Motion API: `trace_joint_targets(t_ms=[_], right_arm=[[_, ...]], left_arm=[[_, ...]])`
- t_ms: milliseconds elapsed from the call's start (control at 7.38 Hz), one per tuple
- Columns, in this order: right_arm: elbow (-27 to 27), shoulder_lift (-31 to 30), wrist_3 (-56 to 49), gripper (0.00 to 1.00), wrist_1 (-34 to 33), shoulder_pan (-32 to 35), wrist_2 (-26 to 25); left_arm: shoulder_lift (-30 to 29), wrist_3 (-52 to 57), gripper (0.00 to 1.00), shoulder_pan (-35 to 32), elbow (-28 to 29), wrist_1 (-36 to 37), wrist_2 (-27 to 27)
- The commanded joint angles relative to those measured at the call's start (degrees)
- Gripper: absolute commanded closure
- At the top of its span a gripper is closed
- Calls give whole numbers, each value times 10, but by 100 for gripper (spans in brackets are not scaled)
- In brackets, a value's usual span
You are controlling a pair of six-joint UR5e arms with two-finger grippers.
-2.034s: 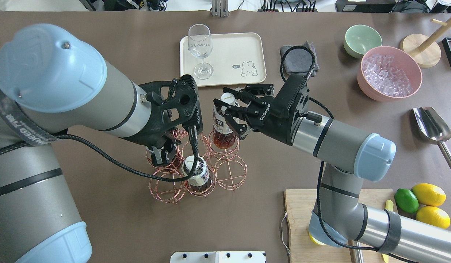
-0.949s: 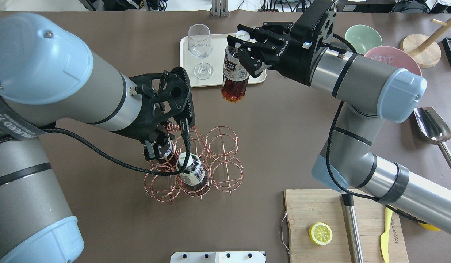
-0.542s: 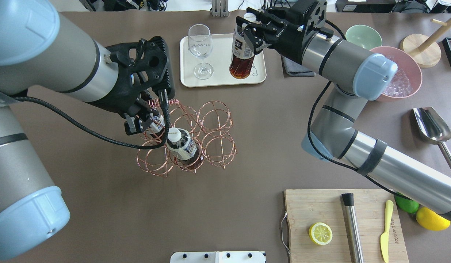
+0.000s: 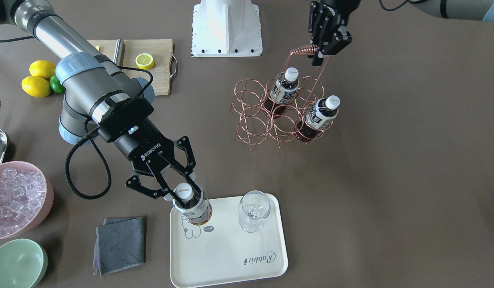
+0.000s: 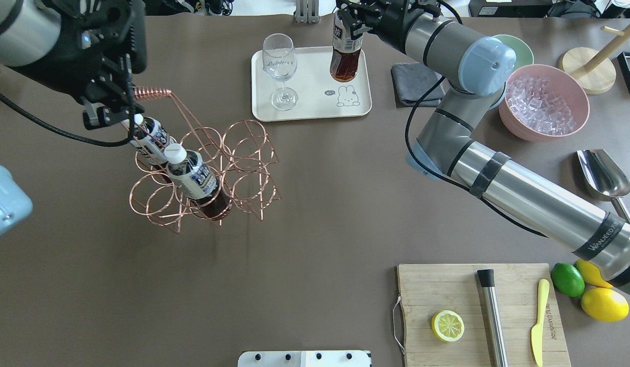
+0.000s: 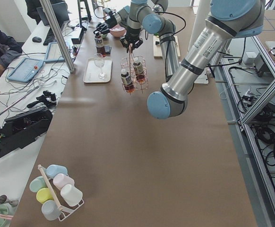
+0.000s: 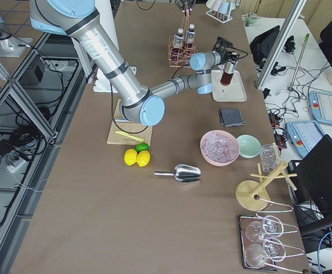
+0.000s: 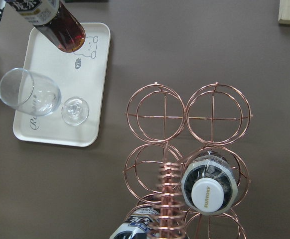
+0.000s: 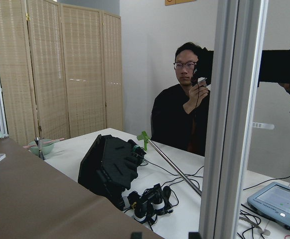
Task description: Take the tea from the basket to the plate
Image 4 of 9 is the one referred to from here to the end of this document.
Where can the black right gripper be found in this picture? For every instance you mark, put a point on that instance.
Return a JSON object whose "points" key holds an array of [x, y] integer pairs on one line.
{"points": [[146, 146]]}

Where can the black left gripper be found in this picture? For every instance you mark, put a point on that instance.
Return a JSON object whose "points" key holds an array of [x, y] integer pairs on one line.
{"points": [[334, 8]]}

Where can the tea bottle white cap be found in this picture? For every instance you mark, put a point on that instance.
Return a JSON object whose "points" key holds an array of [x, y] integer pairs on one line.
{"points": [[196, 206]]}

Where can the copper wire bottle basket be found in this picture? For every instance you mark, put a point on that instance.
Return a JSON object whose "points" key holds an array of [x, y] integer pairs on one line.
{"points": [[261, 118]]}

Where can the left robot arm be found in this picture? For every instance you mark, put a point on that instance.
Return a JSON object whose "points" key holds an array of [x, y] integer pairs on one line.
{"points": [[482, 10]]}

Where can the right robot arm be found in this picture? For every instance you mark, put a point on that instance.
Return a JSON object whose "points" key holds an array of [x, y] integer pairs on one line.
{"points": [[101, 100]]}

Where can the grey folded cloth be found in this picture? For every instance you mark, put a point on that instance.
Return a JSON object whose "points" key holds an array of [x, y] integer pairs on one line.
{"points": [[120, 244]]}

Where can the wooden cutting board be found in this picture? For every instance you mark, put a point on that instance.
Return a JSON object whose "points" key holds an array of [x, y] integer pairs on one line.
{"points": [[160, 49]]}

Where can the half lemon slice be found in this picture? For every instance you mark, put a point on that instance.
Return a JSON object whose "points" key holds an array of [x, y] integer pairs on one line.
{"points": [[145, 61]]}

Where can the clear wine glass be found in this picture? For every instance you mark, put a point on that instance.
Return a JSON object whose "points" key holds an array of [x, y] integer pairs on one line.
{"points": [[254, 210]]}

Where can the cream rabbit tray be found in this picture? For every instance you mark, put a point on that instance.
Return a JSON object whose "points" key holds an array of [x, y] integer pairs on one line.
{"points": [[220, 252]]}

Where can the steel muddler black tip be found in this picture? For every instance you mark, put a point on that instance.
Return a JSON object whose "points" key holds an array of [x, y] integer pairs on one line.
{"points": [[118, 56]]}

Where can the green lime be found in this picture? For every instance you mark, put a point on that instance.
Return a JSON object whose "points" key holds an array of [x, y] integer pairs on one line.
{"points": [[56, 85]]}

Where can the pink bowl with ice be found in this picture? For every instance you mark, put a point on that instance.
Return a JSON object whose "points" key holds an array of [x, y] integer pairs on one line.
{"points": [[26, 198]]}

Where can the yellow lemon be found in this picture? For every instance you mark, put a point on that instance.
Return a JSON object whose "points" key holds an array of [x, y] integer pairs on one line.
{"points": [[36, 86], [42, 68]]}

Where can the green bowl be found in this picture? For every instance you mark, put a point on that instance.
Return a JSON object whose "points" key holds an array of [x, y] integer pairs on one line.
{"points": [[23, 263]]}

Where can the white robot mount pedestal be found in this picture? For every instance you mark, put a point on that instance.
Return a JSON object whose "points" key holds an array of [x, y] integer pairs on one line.
{"points": [[226, 28]]}

